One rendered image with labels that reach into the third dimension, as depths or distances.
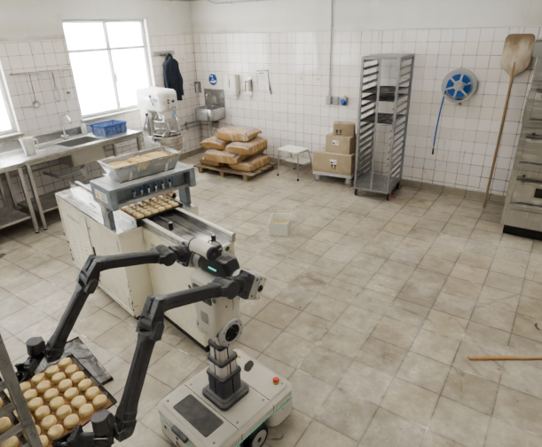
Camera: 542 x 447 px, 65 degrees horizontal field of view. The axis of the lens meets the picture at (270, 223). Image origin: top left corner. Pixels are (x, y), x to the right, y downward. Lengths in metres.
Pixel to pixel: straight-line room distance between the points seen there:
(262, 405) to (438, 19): 4.99
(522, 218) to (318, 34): 3.71
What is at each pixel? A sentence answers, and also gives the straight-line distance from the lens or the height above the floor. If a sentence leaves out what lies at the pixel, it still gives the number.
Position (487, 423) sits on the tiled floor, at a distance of 3.08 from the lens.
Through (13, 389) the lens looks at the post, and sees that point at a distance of 1.56.
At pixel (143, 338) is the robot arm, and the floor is 1.16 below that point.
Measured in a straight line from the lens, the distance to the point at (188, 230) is 3.17.
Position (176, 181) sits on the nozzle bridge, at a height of 1.07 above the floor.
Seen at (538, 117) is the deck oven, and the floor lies 1.31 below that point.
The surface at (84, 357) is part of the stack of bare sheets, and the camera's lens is 3.53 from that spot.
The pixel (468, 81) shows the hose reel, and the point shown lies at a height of 1.51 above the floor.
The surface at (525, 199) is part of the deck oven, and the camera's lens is 5.19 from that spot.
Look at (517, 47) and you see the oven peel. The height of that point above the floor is 1.89.
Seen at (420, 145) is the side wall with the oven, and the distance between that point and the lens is 6.33.
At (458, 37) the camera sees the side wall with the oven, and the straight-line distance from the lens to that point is 6.07.
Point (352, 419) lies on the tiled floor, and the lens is 2.88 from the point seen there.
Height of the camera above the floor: 2.19
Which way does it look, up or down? 25 degrees down
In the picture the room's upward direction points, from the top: 2 degrees counter-clockwise
